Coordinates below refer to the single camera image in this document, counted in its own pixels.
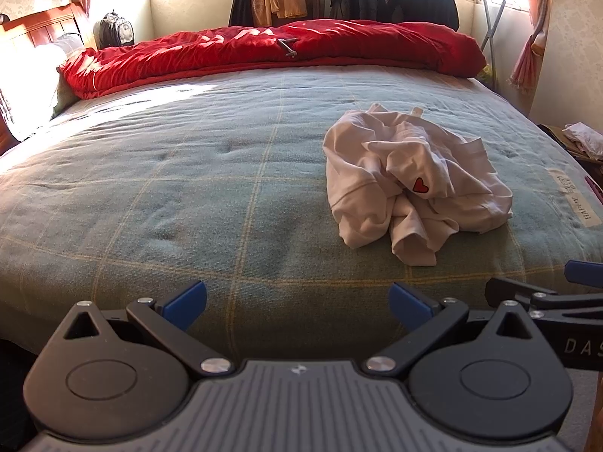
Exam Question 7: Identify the wooden nightstand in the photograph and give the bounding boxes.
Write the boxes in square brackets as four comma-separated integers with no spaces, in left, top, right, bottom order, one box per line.
[539,124,603,163]

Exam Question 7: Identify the orange draped garment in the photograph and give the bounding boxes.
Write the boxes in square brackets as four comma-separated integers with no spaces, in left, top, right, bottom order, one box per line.
[251,0,308,26]

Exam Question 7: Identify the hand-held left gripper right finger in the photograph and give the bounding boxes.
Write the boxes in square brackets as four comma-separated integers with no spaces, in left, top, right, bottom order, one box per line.
[362,282,535,378]

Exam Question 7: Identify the black draped garment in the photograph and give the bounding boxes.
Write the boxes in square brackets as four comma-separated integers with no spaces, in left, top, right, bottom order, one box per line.
[229,0,257,27]

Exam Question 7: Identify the metal clothes rack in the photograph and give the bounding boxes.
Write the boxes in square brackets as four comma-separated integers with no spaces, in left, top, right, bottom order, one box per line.
[332,0,512,90]

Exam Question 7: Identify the grey backpack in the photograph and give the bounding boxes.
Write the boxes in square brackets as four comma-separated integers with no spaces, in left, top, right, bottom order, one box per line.
[93,11,136,50]

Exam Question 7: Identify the wooden headboard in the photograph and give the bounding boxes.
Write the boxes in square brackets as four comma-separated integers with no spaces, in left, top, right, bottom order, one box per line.
[0,2,97,151]

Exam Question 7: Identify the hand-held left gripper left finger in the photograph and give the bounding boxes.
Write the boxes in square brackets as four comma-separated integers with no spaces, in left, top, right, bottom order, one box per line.
[63,281,235,378]

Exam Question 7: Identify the white pillow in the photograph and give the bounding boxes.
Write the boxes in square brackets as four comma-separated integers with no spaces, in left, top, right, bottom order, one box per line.
[0,33,86,142]

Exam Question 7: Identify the pink curtain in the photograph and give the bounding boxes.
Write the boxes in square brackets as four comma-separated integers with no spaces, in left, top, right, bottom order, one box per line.
[511,0,552,97]

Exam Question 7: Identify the pile of pale clothes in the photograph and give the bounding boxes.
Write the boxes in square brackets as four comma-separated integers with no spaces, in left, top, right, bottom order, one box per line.
[563,122,603,160]

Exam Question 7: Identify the green plaid blanket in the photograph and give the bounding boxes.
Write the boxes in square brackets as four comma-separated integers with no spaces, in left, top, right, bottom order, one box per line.
[0,63,603,373]

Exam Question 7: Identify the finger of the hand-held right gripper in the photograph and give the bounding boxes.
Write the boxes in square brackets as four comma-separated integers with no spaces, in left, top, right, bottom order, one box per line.
[485,278,603,315]
[564,260,603,289]

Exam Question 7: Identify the white printed t-shirt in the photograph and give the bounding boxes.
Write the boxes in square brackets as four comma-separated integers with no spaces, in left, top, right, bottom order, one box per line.
[323,102,514,268]

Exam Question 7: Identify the red quilt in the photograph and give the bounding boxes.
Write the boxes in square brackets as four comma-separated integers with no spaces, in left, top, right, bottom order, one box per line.
[57,19,487,101]

